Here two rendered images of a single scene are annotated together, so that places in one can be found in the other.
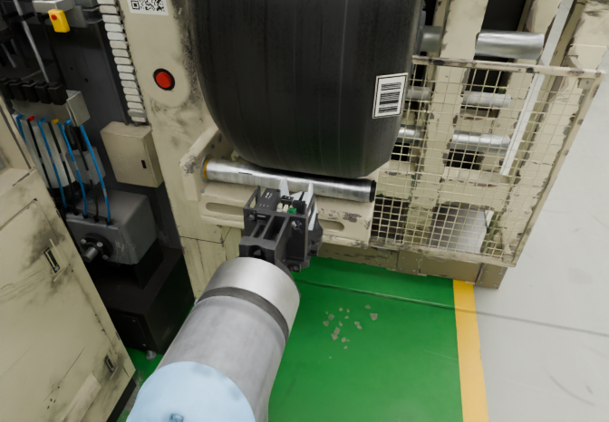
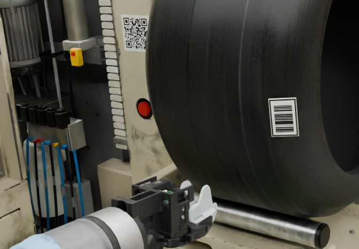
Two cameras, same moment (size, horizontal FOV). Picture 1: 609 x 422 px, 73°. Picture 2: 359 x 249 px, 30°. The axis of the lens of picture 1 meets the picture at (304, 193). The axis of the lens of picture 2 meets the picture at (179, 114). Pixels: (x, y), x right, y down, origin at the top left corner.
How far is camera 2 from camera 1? 55 cm
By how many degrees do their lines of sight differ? 31
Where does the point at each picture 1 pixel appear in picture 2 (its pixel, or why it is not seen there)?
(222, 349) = (63, 235)
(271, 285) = (118, 222)
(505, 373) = not seen: outside the picture
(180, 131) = (154, 160)
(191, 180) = not seen: hidden behind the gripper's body
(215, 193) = not seen: hidden behind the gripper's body
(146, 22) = (135, 57)
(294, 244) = (164, 219)
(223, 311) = (76, 223)
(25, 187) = (14, 194)
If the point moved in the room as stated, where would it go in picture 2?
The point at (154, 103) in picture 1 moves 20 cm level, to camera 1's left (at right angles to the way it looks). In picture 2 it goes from (134, 131) to (57, 125)
